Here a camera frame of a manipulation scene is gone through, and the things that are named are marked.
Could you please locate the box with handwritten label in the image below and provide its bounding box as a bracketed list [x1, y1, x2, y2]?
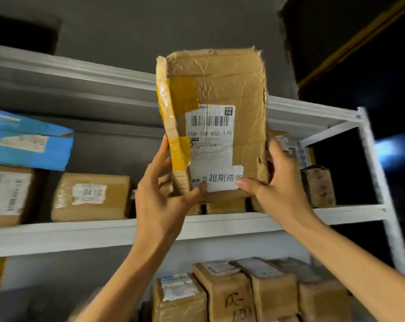
[229, 257, 300, 322]

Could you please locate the cardboard box with black handwriting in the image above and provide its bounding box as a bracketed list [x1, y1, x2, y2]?
[192, 260, 258, 322]

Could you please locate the small taped box 0461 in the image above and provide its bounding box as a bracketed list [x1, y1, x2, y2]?
[206, 197, 248, 215]

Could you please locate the person's right forearm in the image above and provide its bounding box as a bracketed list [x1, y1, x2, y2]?
[289, 212, 405, 322]

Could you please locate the person's right hand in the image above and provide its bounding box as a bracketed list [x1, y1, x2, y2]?
[236, 137, 319, 230]

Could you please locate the large dusty cardboard box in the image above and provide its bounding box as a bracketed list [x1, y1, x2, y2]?
[271, 257, 353, 322]

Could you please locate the white metal shelf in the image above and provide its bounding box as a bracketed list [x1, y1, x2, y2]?
[0, 43, 405, 322]

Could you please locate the taped brown parcel 0410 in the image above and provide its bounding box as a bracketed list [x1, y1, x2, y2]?
[50, 173, 132, 222]

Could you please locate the person's left hand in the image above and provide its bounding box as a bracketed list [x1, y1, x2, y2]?
[134, 134, 208, 245]

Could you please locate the taped brown parcel 0038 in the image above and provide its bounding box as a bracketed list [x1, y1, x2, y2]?
[157, 173, 205, 216]

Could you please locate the person's left forearm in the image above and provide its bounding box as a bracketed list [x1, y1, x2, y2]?
[73, 237, 180, 322]

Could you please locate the worn box yellow tape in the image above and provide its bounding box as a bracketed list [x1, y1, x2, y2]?
[155, 47, 270, 203]

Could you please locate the small dark taped box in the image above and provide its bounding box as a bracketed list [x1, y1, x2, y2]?
[301, 165, 337, 209]

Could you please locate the brown box handwritten white label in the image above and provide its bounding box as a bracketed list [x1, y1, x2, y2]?
[0, 163, 44, 229]

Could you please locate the yellow ceiling beam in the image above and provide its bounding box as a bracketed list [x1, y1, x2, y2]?
[296, 0, 405, 89]

